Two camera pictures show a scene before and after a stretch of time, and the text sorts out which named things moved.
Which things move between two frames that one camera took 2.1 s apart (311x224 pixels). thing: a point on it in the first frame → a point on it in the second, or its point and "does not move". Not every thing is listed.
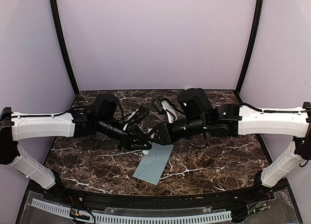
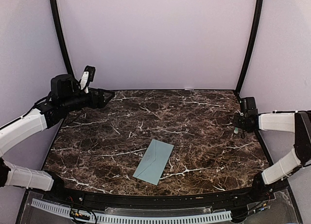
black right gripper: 165,135 → 235,122
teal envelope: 152,164 does not move
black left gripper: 129,138 → 100,103
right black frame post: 259,10 does not move
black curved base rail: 128,200 does not move
